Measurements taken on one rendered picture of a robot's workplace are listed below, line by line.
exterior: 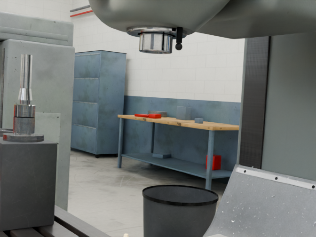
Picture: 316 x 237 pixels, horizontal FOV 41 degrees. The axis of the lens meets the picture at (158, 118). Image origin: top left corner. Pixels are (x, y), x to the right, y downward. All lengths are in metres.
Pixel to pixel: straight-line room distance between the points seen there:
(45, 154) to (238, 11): 0.54
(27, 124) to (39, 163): 0.09
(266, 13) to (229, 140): 5.58
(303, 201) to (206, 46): 5.86
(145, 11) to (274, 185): 0.50
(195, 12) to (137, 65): 7.48
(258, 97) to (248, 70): 0.07
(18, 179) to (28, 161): 0.04
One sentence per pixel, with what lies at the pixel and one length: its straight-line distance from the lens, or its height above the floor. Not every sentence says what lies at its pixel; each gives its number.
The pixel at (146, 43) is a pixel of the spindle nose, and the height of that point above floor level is 1.29.
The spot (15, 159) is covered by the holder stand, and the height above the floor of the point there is 1.07.
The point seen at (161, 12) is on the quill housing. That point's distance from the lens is 0.54.
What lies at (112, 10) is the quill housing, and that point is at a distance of 0.55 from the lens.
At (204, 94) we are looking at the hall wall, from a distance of 6.55.
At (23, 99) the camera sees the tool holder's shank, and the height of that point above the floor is 1.19.
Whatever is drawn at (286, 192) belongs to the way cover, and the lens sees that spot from 0.88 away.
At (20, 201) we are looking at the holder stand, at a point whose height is 0.98.
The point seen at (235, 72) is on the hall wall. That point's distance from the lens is 6.15.
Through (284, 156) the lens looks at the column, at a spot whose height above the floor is 1.11.
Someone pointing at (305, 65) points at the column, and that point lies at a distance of 0.88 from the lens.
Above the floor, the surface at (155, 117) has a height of 0.90.
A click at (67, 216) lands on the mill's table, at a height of 0.91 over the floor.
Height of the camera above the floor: 1.22
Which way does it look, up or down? 3 degrees down
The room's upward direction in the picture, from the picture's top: 3 degrees clockwise
